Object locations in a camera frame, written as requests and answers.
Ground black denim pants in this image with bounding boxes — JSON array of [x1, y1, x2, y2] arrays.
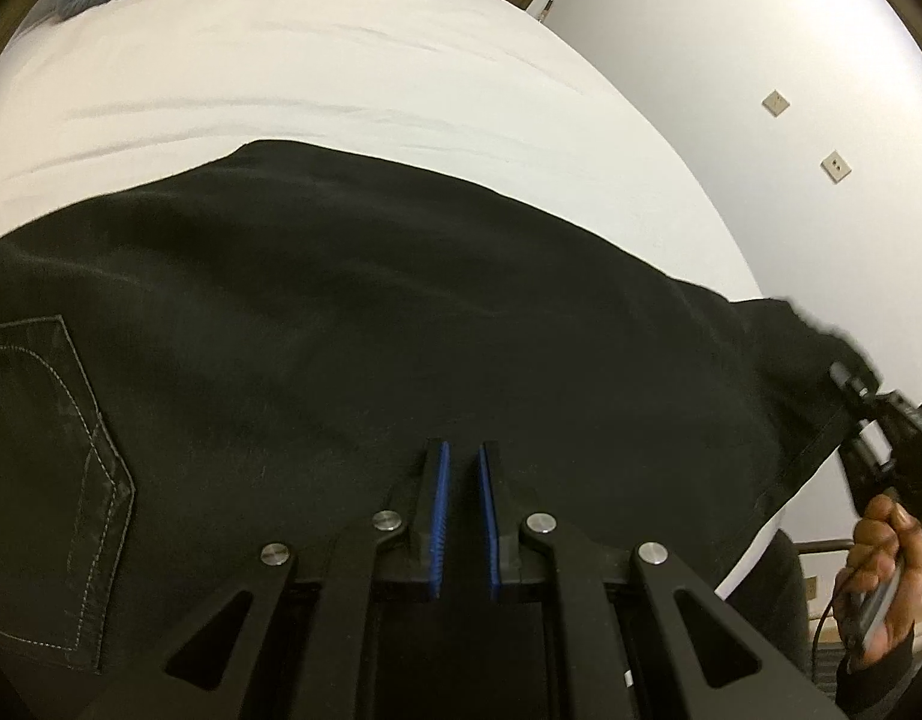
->
[[0, 142, 877, 718]]

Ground person's right hand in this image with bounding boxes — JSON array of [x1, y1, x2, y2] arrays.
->
[[833, 494, 922, 671]]

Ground white bed sheet mattress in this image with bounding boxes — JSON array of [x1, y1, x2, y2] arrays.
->
[[0, 0, 789, 602]]

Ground lower wall socket plate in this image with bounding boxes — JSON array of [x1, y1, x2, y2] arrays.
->
[[820, 151, 853, 184]]

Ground wall socket plate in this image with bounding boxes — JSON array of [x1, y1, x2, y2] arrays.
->
[[820, 151, 853, 184], [762, 91, 789, 117]]

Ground upper wall socket plate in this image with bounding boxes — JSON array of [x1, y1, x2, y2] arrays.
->
[[762, 91, 789, 117]]

